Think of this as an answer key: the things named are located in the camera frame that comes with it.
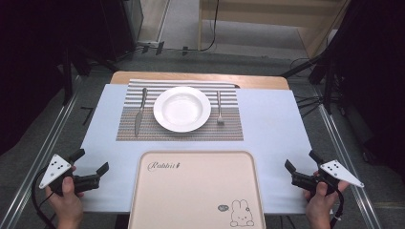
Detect black metal stand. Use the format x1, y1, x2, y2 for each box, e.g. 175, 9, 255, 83
60, 47, 75, 107

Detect beige plastic tray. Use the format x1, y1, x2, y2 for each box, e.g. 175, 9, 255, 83
127, 150, 266, 229

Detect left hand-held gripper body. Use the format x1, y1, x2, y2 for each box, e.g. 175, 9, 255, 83
38, 154, 101, 196

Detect person's left hand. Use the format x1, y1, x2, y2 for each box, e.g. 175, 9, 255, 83
44, 176, 85, 229

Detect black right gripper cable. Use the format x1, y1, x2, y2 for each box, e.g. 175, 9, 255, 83
329, 189, 346, 229

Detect silver table knife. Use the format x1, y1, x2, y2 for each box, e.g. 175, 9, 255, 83
134, 87, 149, 137

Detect striped woven placemat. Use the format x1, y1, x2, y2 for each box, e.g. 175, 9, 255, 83
116, 79, 245, 142

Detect silver fork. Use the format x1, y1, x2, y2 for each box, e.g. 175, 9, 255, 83
216, 90, 225, 126

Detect person's right hand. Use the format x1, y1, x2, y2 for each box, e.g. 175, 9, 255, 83
304, 179, 350, 229

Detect black hanging power cable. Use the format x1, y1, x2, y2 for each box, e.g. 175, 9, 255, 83
200, 0, 221, 52

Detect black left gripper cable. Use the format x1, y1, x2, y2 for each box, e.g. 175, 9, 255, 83
31, 167, 57, 229

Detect white deep plate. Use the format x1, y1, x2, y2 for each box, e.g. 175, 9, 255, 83
153, 86, 212, 134

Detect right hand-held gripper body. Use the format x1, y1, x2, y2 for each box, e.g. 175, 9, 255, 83
290, 159, 365, 194

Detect white table cover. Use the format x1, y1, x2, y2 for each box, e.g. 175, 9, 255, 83
75, 83, 317, 215

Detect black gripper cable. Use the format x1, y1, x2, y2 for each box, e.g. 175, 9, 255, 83
31, 167, 57, 229
329, 189, 346, 229

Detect light wooden shelf unit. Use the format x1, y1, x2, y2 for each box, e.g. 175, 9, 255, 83
198, 0, 352, 60

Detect black tripod stand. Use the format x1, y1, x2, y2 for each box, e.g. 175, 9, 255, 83
280, 52, 347, 116

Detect black floor cables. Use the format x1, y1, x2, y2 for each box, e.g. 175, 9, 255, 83
294, 94, 324, 119

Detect aluminium floor rail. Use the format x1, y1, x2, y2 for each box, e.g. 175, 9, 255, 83
313, 85, 383, 229
0, 75, 82, 229

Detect dark curtain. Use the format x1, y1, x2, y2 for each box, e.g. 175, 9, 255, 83
0, 0, 128, 156
330, 0, 405, 175

